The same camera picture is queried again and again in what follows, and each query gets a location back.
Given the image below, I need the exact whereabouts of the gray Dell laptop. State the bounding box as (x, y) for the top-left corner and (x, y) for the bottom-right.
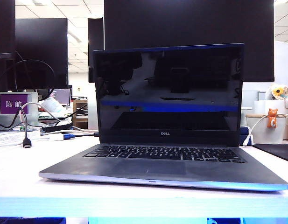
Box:
(38, 42), (288, 192)

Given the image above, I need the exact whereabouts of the white adapter with blue connector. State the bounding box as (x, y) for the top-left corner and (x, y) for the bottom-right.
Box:
(41, 132), (100, 142)

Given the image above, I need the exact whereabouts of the narrow black monitor panel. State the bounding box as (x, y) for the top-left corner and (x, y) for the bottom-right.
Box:
(87, 16), (105, 84)

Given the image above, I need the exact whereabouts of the small distant lit monitor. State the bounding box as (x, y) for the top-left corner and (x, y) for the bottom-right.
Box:
(37, 88), (72, 106)

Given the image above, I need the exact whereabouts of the flat black pouch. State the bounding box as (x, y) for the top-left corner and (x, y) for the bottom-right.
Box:
(42, 123), (73, 133)

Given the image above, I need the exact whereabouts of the crumpled white plastic bag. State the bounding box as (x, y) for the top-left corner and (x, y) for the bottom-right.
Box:
(38, 97), (65, 115)

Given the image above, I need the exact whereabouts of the large black AOC monitor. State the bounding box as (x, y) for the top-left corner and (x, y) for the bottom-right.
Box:
(104, 0), (275, 82)

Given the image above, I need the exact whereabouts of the white paper roll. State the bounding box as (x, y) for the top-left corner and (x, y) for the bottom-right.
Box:
(254, 99), (288, 115)

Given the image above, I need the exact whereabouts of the white ceramic mug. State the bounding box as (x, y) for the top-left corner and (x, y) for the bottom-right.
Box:
(246, 113), (288, 145)

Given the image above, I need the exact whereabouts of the orange cat figurine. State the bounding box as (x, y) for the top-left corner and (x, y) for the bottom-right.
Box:
(266, 108), (279, 129)

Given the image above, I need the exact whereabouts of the purple name plate sign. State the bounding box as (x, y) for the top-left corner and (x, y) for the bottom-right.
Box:
(0, 91), (39, 128)

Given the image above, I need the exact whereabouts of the sunflower plush toy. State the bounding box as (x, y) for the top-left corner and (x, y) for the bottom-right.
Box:
(266, 84), (288, 101)

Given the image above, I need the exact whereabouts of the black mouse pad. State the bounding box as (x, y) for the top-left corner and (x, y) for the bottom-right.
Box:
(253, 144), (288, 163)

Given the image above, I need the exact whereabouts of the black monitor with thin bezel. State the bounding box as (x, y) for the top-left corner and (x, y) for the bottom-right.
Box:
(0, 0), (16, 92)

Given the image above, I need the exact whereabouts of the thin black looped cable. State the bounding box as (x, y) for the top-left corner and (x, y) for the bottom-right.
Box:
(0, 59), (56, 103)

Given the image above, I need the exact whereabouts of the white braided cable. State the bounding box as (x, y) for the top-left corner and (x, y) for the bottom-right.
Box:
(17, 102), (65, 122)

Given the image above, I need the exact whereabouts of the white charging cable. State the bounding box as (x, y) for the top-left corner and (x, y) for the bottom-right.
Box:
(243, 113), (288, 147)

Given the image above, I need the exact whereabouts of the black HDMI cable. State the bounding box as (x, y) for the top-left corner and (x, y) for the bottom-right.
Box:
(16, 109), (33, 149)

